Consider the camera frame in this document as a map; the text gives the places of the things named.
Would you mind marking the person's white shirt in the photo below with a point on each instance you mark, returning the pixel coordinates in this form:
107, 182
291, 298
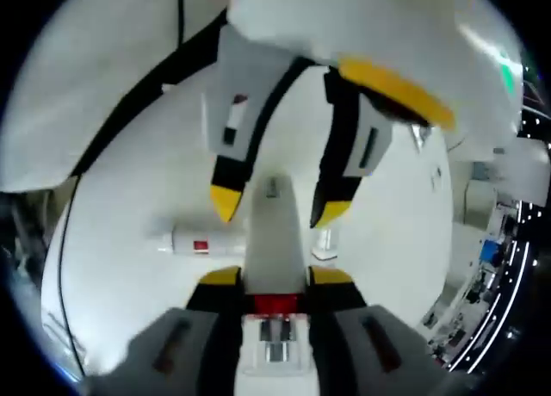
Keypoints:
86, 69

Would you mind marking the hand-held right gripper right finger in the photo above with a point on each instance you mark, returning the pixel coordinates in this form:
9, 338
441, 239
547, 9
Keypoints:
340, 340

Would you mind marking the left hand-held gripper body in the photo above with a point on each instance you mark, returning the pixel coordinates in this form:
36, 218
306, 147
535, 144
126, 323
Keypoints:
301, 21

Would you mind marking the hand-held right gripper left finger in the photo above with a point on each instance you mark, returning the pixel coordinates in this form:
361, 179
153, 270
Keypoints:
215, 340

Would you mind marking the white red-label skincare bottle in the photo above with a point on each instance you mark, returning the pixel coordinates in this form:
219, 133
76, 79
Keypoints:
189, 241

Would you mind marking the red collar skincare bottle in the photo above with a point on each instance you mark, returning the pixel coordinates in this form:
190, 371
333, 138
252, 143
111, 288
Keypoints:
275, 249

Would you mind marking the blue storage box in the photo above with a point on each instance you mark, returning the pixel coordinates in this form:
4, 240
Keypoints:
490, 249

